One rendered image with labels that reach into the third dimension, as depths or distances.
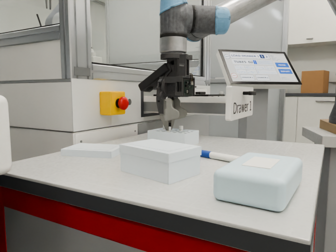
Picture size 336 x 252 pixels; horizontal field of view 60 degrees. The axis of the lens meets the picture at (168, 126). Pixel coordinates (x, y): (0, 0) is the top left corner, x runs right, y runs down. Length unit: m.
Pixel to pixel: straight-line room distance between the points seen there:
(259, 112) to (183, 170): 1.63
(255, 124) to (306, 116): 1.93
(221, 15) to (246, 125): 1.30
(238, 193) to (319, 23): 4.06
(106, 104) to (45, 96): 0.17
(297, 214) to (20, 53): 0.86
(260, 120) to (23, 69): 1.56
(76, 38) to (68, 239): 0.53
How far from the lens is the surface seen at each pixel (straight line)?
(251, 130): 2.08
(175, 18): 0.81
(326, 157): 1.23
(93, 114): 0.89
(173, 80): 0.79
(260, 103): 2.09
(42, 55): 0.92
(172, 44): 0.80
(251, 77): 1.97
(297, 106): 3.99
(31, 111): 0.97
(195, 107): 0.99
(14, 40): 1.03
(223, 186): 0.40
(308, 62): 4.69
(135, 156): 0.52
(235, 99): 0.97
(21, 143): 1.03
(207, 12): 0.84
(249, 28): 2.83
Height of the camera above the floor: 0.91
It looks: 7 degrees down
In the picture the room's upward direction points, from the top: straight up
